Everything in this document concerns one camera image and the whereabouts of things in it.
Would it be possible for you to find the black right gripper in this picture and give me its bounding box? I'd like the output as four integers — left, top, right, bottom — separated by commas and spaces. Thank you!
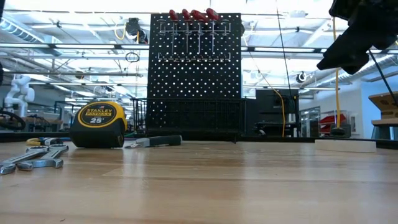
316, 0, 398, 75

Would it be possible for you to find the red T-handle hex key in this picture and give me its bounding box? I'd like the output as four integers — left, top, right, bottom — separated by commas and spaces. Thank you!
205, 7, 221, 54
182, 8, 192, 55
169, 9, 179, 56
190, 9, 208, 55

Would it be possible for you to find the yellow black tape measure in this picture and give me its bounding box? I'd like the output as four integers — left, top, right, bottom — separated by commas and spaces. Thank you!
69, 100, 128, 149

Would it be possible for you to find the black metal peg board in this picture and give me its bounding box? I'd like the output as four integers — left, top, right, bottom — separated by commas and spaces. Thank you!
146, 12, 243, 138

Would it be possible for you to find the red bin shelf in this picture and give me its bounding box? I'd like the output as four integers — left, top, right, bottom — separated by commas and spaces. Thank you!
318, 113, 347, 135

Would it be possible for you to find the long ceiling light strip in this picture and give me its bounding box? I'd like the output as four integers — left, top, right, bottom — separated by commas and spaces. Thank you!
0, 42, 150, 50
241, 46, 398, 54

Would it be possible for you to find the white masking tape roll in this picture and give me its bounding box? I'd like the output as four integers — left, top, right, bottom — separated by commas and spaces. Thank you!
314, 139, 377, 154

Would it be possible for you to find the black cabinet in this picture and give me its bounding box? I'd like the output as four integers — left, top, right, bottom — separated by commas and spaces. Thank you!
254, 89, 301, 138

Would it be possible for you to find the black grey utility knife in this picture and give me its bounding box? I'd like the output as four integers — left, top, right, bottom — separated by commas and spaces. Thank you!
124, 134, 183, 149

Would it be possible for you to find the silver ceiling duct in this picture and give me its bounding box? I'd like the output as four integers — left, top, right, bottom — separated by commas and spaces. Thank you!
317, 54, 398, 88
0, 17, 63, 57

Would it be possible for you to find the yellow hanging cord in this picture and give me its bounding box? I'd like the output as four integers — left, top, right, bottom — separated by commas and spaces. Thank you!
331, 17, 341, 129

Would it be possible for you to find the thin black hanging cord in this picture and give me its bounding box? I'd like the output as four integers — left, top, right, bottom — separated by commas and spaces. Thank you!
275, 0, 295, 98

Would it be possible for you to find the black round cord weight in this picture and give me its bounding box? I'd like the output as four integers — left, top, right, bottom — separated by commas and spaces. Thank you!
330, 125, 352, 138

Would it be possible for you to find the yellow pendant cable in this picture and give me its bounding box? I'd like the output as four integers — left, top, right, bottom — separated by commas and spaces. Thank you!
269, 88, 287, 138

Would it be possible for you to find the white wire hook rail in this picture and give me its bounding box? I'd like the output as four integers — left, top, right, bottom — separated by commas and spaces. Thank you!
157, 52, 232, 63

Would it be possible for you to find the black wire basket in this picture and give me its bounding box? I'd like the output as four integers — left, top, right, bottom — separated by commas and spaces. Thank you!
130, 97, 247, 138

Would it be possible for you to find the black ceiling cable reel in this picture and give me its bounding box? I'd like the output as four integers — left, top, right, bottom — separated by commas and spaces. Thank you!
125, 17, 149, 45

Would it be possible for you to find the black cable loop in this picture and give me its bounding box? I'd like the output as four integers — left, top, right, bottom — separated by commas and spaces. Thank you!
124, 52, 141, 63

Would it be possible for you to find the black aluminium table frame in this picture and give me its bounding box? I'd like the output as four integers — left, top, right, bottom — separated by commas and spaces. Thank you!
0, 130, 398, 150

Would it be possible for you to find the black hose coil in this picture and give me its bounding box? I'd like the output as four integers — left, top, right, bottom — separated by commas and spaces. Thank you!
0, 110, 27, 131

